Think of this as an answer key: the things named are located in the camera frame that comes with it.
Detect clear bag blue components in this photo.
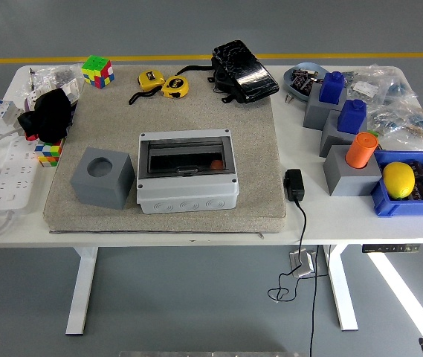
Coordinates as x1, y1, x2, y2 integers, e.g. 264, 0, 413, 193
384, 76, 420, 111

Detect black power adapter plug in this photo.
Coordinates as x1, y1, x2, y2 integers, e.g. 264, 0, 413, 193
283, 168, 306, 202

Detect black pouch with strap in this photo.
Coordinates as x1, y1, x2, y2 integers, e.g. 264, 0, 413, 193
176, 39, 280, 105

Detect yellow lemon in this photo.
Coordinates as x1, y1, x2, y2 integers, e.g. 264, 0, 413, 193
381, 161, 416, 200

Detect clear bags small parts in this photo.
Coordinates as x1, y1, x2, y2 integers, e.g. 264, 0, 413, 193
28, 65, 85, 109

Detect small white plastic part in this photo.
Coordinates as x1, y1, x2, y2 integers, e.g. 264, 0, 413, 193
61, 79, 82, 105

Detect blue-grey dish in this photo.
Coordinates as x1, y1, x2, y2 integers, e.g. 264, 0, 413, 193
282, 62, 332, 102

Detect large Rubik's cube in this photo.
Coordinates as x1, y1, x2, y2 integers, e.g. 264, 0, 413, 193
80, 54, 115, 90

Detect silver metal floor device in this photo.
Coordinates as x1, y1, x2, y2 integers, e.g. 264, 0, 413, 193
288, 251, 316, 279

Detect black table control panel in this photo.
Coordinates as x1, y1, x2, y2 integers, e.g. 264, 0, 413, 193
361, 243, 421, 254

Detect black cloth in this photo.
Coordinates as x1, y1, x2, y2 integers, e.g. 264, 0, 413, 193
16, 88, 75, 144

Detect white power strip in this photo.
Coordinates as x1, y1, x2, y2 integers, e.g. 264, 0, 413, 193
0, 138, 45, 216

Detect smoky transparent hinged lid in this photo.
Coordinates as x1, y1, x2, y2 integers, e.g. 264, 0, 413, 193
139, 136, 231, 176

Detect black adapter cord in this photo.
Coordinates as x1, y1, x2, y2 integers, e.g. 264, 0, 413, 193
267, 199, 309, 303

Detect grey-brown mat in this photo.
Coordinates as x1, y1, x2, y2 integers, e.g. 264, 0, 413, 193
42, 65, 287, 234

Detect yellow tape measure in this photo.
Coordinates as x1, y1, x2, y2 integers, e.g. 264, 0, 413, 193
128, 70, 167, 105
161, 75, 190, 100

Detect clear bag white label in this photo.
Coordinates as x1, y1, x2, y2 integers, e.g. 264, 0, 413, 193
346, 65, 398, 105

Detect blue plastic bin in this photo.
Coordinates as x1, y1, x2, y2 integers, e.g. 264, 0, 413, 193
369, 149, 423, 219

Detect white blue circuit breaker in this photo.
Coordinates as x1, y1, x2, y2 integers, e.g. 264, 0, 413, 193
0, 98, 25, 135

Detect grey cube holder round socket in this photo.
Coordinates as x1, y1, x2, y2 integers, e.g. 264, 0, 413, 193
69, 147, 137, 210
322, 144, 383, 197

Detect large clear bag of components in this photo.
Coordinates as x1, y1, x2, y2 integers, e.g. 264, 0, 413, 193
367, 102, 423, 152

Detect blue plastic block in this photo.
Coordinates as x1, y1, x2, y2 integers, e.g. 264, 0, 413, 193
336, 99, 368, 135
318, 71, 347, 104

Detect grey plastic junction box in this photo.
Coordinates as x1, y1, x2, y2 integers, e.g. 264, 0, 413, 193
135, 128, 240, 215

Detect small Rubik's cube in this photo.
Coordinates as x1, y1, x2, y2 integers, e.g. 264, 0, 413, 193
33, 139, 65, 168

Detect black table power cable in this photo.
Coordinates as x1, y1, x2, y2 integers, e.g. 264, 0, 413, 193
309, 244, 331, 357

